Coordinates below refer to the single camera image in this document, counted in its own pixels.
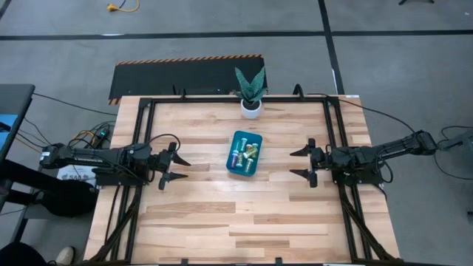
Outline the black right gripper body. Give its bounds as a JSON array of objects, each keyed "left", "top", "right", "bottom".
[{"left": 307, "top": 138, "right": 334, "bottom": 188}]

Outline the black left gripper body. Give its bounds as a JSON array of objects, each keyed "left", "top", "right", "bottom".
[{"left": 149, "top": 141, "right": 178, "bottom": 191}]

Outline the blue plastic basket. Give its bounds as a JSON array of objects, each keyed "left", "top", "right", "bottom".
[{"left": 225, "top": 130, "right": 264, "bottom": 177}]

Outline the white plant pot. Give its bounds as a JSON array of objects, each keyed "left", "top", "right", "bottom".
[{"left": 240, "top": 98, "right": 263, "bottom": 120}]

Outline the black power strip green light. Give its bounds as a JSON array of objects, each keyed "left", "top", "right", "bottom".
[{"left": 94, "top": 127, "right": 112, "bottom": 143}]

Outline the green snake plant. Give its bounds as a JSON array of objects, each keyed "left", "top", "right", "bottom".
[{"left": 234, "top": 66, "right": 268, "bottom": 105}]

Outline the black hazard-striped floor mat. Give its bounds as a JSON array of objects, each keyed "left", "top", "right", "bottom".
[{"left": 108, "top": 54, "right": 268, "bottom": 106}]

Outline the white paper sheet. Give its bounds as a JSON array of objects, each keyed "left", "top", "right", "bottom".
[{"left": 56, "top": 164, "right": 100, "bottom": 186}]

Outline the black bag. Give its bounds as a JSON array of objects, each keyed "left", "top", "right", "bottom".
[{"left": 0, "top": 158, "right": 100, "bottom": 219}]

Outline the person's shoe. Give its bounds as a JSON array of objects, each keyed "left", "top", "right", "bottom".
[{"left": 54, "top": 246, "right": 77, "bottom": 266}]

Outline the grey floor device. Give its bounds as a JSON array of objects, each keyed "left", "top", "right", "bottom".
[{"left": 438, "top": 127, "right": 473, "bottom": 153}]

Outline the black desk caster leg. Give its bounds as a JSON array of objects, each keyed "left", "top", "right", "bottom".
[{"left": 6, "top": 212, "right": 36, "bottom": 245}]

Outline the blue screen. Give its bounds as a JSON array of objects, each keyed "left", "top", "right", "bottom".
[{"left": 0, "top": 113, "right": 19, "bottom": 149}]

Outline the black desk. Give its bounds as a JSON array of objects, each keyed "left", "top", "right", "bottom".
[{"left": 0, "top": 83, "right": 36, "bottom": 163}]

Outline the person's leg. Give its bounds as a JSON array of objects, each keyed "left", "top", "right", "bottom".
[{"left": 0, "top": 242, "right": 47, "bottom": 266}]

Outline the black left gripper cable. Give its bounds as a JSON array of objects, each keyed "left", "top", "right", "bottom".
[{"left": 146, "top": 133, "right": 182, "bottom": 152}]

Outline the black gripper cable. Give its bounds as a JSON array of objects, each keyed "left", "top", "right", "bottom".
[
  {"left": 146, "top": 133, "right": 182, "bottom": 152},
  {"left": 374, "top": 154, "right": 395, "bottom": 185}
]

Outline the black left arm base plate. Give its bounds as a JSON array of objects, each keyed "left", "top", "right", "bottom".
[{"left": 92, "top": 166, "right": 149, "bottom": 188}]

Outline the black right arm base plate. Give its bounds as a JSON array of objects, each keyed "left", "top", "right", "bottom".
[{"left": 331, "top": 168, "right": 386, "bottom": 186}]

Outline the black aluminium table frame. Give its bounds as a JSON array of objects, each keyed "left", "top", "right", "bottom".
[{"left": 85, "top": 94, "right": 402, "bottom": 266}]

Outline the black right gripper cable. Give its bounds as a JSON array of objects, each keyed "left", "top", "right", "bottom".
[{"left": 374, "top": 154, "right": 395, "bottom": 185}]

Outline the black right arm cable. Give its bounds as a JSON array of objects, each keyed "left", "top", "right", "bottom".
[{"left": 293, "top": 83, "right": 418, "bottom": 134}]

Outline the yellow cable coil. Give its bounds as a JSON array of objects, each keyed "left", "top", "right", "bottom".
[{"left": 72, "top": 129, "right": 101, "bottom": 149}]

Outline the black floor cable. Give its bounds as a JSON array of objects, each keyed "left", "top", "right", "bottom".
[
  {"left": 32, "top": 92, "right": 119, "bottom": 117},
  {"left": 432, "top": 125, "right": 473, "bottom": 182}
]

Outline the yellow extension cord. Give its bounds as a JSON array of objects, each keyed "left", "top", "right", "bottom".
[{"left": 106, "top": 0, "right": 141, "bottom": 14}]

